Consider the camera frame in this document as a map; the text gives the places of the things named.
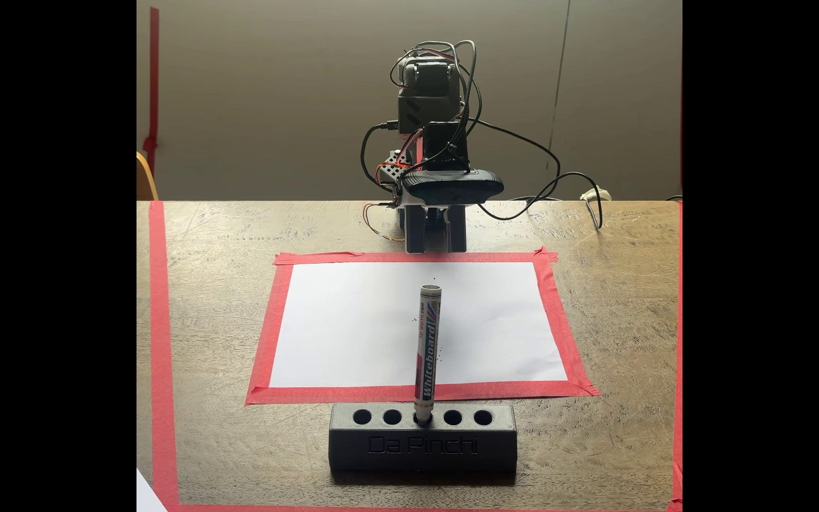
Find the black oval webcam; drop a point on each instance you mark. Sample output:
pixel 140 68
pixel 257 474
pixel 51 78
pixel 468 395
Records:
pixel 452 186

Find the white plug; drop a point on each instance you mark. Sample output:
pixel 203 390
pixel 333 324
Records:
pixel 594 193

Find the white paper sheet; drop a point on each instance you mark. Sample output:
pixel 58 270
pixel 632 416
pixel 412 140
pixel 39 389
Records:
pixel 352 327

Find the whiteboard marker pen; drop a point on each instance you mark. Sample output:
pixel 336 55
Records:
pixel 427 348

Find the black pen holder block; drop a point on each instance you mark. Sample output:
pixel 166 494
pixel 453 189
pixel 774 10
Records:
pixel 424 448

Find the red strip on wall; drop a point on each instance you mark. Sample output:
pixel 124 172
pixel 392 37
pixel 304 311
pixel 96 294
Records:
pixel 153 85

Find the white paper corner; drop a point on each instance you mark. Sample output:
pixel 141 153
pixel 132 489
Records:
pixel 146 498

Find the red tape strip on paper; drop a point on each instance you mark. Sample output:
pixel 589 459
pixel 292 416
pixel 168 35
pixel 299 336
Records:
pixel 271 327
pixel 559 320
pixel 352 393
pixel 452 257

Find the wooden chair back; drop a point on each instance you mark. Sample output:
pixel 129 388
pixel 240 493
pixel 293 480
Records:
pixel 145 181

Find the long red table tape strip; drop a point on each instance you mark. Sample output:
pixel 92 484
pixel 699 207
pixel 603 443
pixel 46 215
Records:
pixel 416 508
pixel 678 355
pixel 162 355

